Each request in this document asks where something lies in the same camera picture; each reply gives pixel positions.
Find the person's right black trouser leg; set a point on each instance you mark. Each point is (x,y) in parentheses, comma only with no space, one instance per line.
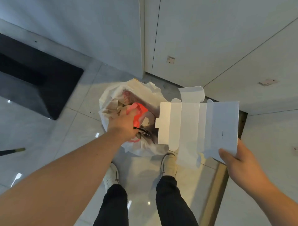
(173,202)

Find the person's right hand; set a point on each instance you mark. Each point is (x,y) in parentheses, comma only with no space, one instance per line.
(246,167)

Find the person's right thumb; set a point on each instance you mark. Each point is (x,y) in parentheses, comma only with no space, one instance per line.
(227,155)

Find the white cardboard box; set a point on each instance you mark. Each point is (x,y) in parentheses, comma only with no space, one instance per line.
(200,130)

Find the black floor mat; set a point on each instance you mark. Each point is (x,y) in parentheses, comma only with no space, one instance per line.
(39,76)

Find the dark stick with yellow tip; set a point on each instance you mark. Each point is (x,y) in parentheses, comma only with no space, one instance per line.
(11,151)

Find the person's left black trouser leg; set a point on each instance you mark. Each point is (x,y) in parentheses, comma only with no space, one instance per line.
(114,206)

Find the white cabinet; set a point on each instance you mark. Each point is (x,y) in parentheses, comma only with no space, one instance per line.
(232,46)

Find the torn paper label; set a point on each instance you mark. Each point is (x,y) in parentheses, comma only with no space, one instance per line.
(268,82)

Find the white door panel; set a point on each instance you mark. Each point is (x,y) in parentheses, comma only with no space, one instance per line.
(69,30)

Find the person's black trouser leg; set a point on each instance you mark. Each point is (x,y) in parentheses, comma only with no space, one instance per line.
(114,206)
(173,202)

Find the red plastic packaging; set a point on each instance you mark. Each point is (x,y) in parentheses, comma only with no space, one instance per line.
(139,114)

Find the white trash bag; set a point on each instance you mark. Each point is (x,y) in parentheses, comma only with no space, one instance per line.
(130,109)

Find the person's right white shoe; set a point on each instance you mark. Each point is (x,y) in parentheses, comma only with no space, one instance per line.
(169,165)

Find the person's white shoe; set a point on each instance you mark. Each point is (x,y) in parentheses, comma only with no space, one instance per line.
(111,175)
(169,165)

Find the small sticker label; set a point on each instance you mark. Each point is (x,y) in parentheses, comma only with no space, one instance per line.
(170,59)

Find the person's left forearm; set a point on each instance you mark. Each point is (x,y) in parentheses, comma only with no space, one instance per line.
(58,186)

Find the person's right forearm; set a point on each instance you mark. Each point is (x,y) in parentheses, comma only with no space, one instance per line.
(277,204)

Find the person's left hand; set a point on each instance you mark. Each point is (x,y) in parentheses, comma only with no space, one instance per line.
(122,124)

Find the person's left white shoe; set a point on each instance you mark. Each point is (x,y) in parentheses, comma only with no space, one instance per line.
(111,175)

